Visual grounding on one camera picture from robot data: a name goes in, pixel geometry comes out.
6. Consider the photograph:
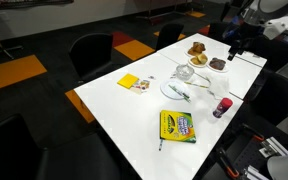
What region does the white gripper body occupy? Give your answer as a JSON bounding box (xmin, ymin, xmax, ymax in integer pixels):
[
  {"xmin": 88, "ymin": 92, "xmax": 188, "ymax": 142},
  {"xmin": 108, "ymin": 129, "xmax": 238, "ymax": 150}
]
[{"xmin": 231, "ymin": 37, "xmax": 252, "ymax": 55}]

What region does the clear glass jar lid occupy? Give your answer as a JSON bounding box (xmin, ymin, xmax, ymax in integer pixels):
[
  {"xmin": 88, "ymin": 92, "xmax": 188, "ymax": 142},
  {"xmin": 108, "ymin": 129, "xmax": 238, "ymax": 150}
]
[{"xmin": 177, "ymin": 63, "xmax": 194, "ymax": 75}]

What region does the dark chocolate bread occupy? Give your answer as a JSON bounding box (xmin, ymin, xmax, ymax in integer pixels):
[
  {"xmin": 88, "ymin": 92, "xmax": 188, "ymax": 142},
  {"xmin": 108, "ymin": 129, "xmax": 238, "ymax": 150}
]
[{"xmin": 209, "ymin": 57, "xmax": 227, "ymax": 71}]

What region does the white plate under dark bread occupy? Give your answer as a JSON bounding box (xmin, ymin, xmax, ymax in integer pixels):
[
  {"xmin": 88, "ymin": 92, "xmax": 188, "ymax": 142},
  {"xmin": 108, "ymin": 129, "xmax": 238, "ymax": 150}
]
[{"xmin": 206, "ymin": 59, "xmax": 229, "ymax": 74}]

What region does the black chair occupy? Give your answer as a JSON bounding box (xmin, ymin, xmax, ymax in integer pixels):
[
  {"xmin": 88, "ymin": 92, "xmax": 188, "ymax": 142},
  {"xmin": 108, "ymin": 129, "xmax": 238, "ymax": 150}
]
[
  {"xmin": 249, "ymin": 71, "xmax": 288, "ymax": 127},
  {"xmin": 68, "ymin": 32, "xmax": 115, "ymax": 82},
  {"xmin": 0, "ymin": 113, "xmax": 122, "ymax": 180},
  {"xmin": 207, "ymin": 21, "xmax": 232, "ymax": 43},
  {"xmin": 155, "ymin": 22, "xmax": 185, "ymax": 52}
]

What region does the golden bread roll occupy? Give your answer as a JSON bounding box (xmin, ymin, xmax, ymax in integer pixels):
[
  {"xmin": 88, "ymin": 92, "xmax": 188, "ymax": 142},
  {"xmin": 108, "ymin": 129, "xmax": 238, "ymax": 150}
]
[{"xmin": 189, "ymin": 53, "xmax": 209, "ymax": 66}]

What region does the white paper napkin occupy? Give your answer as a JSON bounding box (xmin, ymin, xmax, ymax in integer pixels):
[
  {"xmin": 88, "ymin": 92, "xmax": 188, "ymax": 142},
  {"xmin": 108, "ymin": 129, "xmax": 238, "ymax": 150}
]
[{"xmin": 197, "ymin": 73, "xmax": 231, "ymax": 101}]

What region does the brown crusty bread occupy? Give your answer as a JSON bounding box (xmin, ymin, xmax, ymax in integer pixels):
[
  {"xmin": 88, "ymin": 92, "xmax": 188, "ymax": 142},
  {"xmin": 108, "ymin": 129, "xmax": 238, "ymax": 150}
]
[{"xmin": 187, "ymin": 41, "xmax": 207, "ymax": 57}]

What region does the white plate under golden bread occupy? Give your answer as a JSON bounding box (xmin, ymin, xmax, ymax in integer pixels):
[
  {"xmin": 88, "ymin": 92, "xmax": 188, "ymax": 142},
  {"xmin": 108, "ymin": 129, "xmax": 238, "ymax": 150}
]
[{"xmin": 187, "ymin": 56, "xmax": 209, "ymax": 69}]

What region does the white plate under brown bread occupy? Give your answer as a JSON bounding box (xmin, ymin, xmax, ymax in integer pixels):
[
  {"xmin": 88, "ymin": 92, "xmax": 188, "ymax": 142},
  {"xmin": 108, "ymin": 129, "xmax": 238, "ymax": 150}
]
[{"xmin": 184, "ymin": 46, "xmax": 208, "ymax": 58}]

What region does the yellow green pencil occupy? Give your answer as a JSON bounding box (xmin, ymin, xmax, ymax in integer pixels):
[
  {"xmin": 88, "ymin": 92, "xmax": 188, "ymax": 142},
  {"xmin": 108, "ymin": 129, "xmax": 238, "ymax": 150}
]
[{"xmin": 184, "ymin": 80, "xmax": 209, "ymax": 89}]

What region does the clear glass bowl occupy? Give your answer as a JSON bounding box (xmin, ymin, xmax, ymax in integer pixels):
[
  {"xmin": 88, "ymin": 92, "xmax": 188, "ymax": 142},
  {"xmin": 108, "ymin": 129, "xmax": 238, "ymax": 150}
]
[{"xmin": 175, "ymin": 66, "xmax": 196, "ymax": 81}]

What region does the red capped small bottle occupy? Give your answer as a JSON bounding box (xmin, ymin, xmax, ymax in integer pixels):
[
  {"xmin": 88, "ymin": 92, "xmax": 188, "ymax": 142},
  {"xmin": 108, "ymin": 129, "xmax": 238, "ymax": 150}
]
[{"xmin": 212, "ymin": 97, "xmax": 234, "ymax": 119}]

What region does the green marker pen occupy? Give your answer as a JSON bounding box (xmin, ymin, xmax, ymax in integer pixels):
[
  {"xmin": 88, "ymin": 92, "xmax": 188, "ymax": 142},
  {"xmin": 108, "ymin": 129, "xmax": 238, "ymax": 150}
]
[{"xmin": 168, "ymin": 84, "xmax": 192, "ymax": 103}]

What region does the white paper plate with markers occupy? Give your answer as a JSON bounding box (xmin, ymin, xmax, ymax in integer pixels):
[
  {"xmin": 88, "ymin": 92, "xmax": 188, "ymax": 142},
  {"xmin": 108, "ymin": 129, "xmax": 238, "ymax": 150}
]
[{"xmin": 159, "ymin": 78, "xmax": 191, "ymax": 101}]

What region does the yellow green marker box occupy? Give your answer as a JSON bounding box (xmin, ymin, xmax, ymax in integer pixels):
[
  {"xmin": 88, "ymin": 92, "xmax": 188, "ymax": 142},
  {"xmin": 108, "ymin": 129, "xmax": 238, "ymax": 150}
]
[{"xmin": 159, "ymin": 109, "xmax": 197, "ymax": 144}]

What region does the white sticker card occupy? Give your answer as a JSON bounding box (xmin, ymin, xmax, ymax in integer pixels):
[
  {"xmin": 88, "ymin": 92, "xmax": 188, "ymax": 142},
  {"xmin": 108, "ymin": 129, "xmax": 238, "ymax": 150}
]
[{"xmin": 130, "ymin": 78, "xmax": 151, "ymax": 95}]

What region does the yellow sticky note pad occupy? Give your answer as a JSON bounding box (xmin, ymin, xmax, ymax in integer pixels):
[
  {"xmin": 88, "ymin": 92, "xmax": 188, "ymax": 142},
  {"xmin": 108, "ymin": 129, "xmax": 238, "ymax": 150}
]
[{"xmin": 116, "ymin": 73, "xmax": 140, "ymax": 90}]

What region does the orange handled clamp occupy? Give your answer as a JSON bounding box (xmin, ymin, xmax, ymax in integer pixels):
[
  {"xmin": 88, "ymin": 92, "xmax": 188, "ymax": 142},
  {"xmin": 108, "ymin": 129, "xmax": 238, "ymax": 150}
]
[
  {"xmin": 217, "ymin": 147, "xmax": 241, "ymax": 180},
  {"xmin": 242, "ymin": 123, "xmax": 266, "ymax": 143}
]

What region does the aluminium mounting bracket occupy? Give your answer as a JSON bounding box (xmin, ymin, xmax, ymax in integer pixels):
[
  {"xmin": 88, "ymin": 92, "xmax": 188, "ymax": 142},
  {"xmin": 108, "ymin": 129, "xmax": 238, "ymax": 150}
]
[{"xmin": 258, "ymin": 136, "xmax": 288, "ymax": 158}]

